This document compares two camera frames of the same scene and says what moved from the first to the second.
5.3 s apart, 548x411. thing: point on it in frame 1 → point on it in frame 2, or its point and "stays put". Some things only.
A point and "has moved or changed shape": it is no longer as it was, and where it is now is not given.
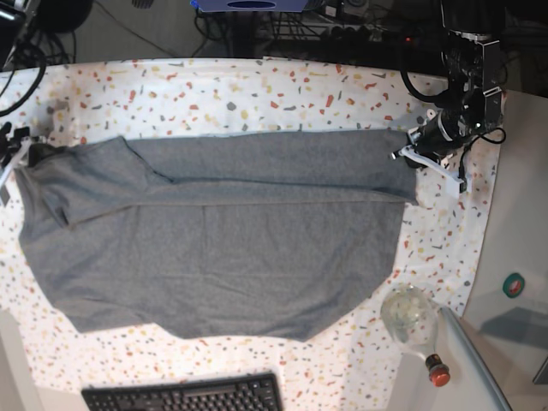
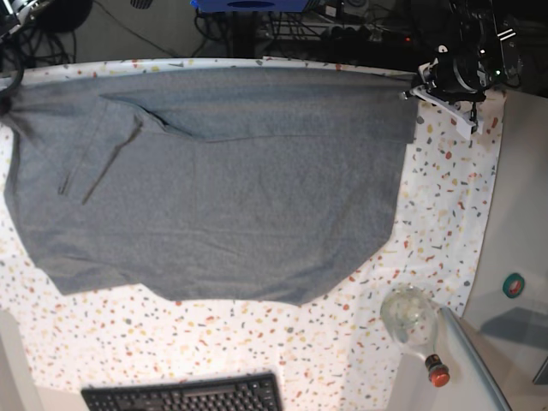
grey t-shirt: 258,235 has moved or changed shape
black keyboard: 259,392 stays put
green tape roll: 513,285 stays put
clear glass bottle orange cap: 410,315 stays put
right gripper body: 439,134 → 455,78
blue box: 250,5 stays put
